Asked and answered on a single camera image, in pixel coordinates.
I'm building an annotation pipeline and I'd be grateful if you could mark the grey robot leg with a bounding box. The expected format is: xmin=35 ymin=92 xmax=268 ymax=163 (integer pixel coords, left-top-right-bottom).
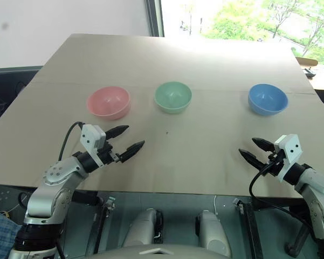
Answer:
xmin=123 ymin=208 xmax=164 ymax=248
xmin=195 ymin=210 xmax=232 ymax=257

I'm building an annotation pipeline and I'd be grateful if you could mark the dark window frame post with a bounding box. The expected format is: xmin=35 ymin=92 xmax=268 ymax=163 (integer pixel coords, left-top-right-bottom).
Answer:
xmin=144 ymin=0 xmax=166 ymax=38

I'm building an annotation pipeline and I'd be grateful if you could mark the grey left robot leg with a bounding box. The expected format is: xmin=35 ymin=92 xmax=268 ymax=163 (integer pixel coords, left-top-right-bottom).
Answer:
xmin=123 ymin=208 xmax=164 ymax=248

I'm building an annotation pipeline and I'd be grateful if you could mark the blue plastic bowl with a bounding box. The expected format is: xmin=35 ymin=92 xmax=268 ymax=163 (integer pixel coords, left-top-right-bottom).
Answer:
xmin=247 ymin=84 xmax=288 ymax=117

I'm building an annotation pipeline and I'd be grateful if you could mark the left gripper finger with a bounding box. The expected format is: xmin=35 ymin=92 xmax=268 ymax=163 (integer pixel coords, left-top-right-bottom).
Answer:
xmin=105 ymin=125 xmax=130 ymax=141
xmin=120 ymin=140 xmax=146 ymax=163

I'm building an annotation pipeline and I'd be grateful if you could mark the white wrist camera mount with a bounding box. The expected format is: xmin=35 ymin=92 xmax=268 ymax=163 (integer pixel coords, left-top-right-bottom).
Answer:
xmin=80 ymin=124 xmax=107 ymax=167
xmin=273 ymin=134 xmax=304 ymax=182

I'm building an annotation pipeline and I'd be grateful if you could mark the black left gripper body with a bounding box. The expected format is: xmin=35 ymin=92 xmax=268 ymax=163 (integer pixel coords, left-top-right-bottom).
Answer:
xmin=97 ymin=140 xmax=122 ymax=166

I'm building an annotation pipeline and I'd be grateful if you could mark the grey robot torso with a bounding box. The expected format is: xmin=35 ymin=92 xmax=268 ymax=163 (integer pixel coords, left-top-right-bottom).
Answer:
xmin=91 ymin=243 xmax=205 ymax=259

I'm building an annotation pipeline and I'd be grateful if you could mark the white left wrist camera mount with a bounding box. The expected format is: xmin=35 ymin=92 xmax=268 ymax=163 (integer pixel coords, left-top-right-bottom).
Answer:
xmin=80 ymin=124 xmax=107 ymax=167

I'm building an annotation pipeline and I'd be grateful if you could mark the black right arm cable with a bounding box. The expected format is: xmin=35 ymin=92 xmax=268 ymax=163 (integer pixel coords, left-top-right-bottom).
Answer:
xmin=249 ymin=159 xmax=318 ymax=241

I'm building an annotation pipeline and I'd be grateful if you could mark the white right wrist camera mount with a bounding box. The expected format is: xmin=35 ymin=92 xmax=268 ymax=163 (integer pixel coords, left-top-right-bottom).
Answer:
xmin=273 ymin=134 xmax=304 ymax=182

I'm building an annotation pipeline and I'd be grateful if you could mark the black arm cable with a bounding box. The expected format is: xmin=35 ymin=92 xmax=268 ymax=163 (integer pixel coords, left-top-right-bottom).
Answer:
xmin=249 ymin=159 xmax=318 ymax=241
xmin=58 ymin=121 xmax=86 ymax=161

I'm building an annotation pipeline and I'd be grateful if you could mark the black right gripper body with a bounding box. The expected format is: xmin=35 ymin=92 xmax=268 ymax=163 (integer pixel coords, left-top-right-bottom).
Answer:
xmin=264 ymin=151 xmax=286 ymax=176

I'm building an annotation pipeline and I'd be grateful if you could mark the small black device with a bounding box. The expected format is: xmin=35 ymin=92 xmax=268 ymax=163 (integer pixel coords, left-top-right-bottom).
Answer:
xmin=301 ymin=67 xmax=316 ymax=79

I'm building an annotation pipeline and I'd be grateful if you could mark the black table frame strut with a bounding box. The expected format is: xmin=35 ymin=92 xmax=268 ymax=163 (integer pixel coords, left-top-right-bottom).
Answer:
xmin=232 ymin=198 xmax=264 ymax=259
xmin=71 ymin=190 xmax=116 ymax=254

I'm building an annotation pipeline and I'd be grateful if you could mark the grey right robot leg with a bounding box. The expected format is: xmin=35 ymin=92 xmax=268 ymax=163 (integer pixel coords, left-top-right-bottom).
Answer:
xmin=195 ymin=210 xmax=232 ymax=257

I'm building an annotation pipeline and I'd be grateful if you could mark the pink plastic bowl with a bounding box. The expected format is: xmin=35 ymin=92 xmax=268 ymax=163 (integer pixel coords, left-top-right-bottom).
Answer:
xmin=86 ymin=86 xmax=132 ymax=121

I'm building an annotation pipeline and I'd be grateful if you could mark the green plastic bowl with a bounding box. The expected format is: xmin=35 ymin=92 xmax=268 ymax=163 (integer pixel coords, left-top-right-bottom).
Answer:
xmin=154 ymin=81 xmax=192 ymax=114

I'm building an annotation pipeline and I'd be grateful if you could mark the blue plaid cloth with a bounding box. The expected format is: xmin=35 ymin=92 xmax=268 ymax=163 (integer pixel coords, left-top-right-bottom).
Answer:
xmin=0 ymin=209 xmax=22 ymax=259

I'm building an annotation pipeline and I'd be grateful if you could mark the dark low cabinet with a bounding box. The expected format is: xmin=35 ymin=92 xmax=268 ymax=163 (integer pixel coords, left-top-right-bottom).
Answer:
xmin=0 ymin=65 xmax=44 ymax=131

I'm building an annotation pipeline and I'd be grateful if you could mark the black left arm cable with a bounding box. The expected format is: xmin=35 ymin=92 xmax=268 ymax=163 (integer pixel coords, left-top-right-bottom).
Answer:
xmin=58 ymin=121 xmax=86 ymax=161

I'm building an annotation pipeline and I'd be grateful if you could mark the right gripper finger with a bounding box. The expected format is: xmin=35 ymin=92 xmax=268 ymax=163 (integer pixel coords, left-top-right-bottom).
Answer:
xmin=252 ymin=137 xmax=276 ymax=155
xmin=238 ymin=148 xmax=268 ymax=172

